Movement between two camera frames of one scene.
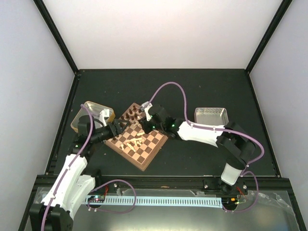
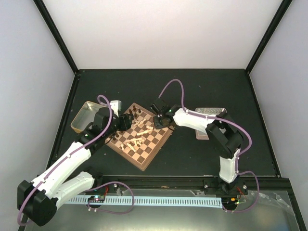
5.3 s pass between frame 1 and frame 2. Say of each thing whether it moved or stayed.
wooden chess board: stayed
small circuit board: stayed
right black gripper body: moved
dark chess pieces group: stayed
